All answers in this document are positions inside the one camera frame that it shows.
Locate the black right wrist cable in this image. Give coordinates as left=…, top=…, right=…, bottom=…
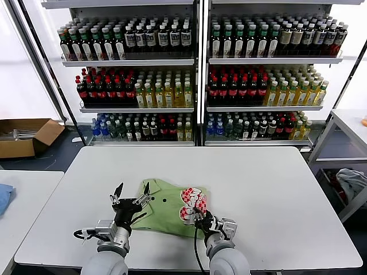
left=193, top=226, right=207, bottom=273

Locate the grey crumpled garment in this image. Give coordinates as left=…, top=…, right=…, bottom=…
left=335, top=168, right=367, bottom=204

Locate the dark bottle green cap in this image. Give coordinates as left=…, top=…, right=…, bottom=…
left=211, top=24, right=223, bottom=57
left=80, top=27, right=93, bottom=61
left=268, top=24, right=279, bottom=57
left=102, top=26, right=115, bottom=61
left=233, top=23, right=245, bottom=57
left=222, top=24, right=234, bottom=57
left=91, top=27, right=104, bottom=61
left=113, top=26, right=126, bottom=61
left=69, top=27, right=83, bottom=61
left=256, top=24, right=268, bottom=57
left=245, top=23, right=257, bottom=57
left=59, top=27, right=72, bottom=61

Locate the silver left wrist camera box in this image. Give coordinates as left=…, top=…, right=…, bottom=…
left=94, top=219, right=117, bottom=238

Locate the dark storage bin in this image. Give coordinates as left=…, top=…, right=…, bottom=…
left=319, top=167, right=349, bottom=214

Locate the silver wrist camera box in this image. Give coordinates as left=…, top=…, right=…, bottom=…
left=94, top=219, right=117, bottom=238
left=219, top=218, right=239, bottom=240

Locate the green polo shirt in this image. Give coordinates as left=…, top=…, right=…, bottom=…
left=130, top=179, right=212, bottom=238

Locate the grey metal frame table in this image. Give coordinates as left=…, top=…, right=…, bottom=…
left=308, top=108, right=367, bottom=223

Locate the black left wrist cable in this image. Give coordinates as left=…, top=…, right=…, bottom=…
left=73, top=227, right=97, bottom=241

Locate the metal parts bundle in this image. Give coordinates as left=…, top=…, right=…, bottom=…
left=13, top=129, right=38, bottom=141

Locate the black slanted frame post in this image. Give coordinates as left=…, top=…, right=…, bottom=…
left=339, top=40, right=367, bottom=111
left=17, top=0, right=87, bottom=146

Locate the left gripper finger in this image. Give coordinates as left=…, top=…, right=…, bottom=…
left=134, top=182, right=152, bottom=205
left=110, top=182, right=124, bottom=205

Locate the large white work table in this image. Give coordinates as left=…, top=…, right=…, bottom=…
left=14, top=146, right=364, bottom=272

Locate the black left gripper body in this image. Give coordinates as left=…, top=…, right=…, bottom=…
left=112, top=197, right=146, bottom=227

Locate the small white side table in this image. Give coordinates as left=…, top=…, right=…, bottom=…
left=0, top=170, right=65, bottom=275

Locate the yellow drink bottle green label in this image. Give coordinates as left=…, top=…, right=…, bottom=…
left=296, top=80, right=309, bottom=107
left=286, top=80, right=298, bottom=107
left=315, top=80, right=329, bottom=105
left=263, top=81, right=278, bottom=107
left=276, top=80, right=288, bottom=107
left=306, top=80, right=319, bottom=106

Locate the dark bottle white label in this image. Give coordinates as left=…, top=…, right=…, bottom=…
left=180, top=23, right=192, bottom=53
left=313, top=23, right=326, bottom=56
left=135, top=25, right=146, bottom=53
left=124, top=25, right=136, bottom=53
left=158, top=25, right=170, bottom=53
left=145, top=25, right=157, bottom=53
left=323, top=23, right=337, bottom=56
left=169, top=24, right=181, bottom=53
left=302, top=24, right=315, bottom=56

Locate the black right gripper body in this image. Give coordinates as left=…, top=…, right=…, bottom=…
left=202, top=214, right=223, bottom=234

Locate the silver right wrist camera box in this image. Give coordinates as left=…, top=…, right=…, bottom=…
left=219, top=218, right=239, bottom=240

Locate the open cardboard box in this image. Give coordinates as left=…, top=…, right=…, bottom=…
left=0, top=118, right=66, bottom=159

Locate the grey shelf unit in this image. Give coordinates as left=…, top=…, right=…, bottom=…
left=41, top=0, right=202, bottom=147
left=201, top=0, right=365, bottom=152

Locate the blue folded cloth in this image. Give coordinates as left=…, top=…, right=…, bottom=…
left=0, top=183, right=15, bottom=218

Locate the reddish drink bottle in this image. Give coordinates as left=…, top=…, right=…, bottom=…
left=334, top=22, right=349, bottom=57

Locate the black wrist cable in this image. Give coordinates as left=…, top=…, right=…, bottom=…
left=193, top=226, right=207, bottom=273
left=73, top=227, right=97, bottom=241

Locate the dark bottle beige label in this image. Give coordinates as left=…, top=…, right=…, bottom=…
left=291, top=23, right=304, bottom=56
left=279, top=24, right=293, bottom=56

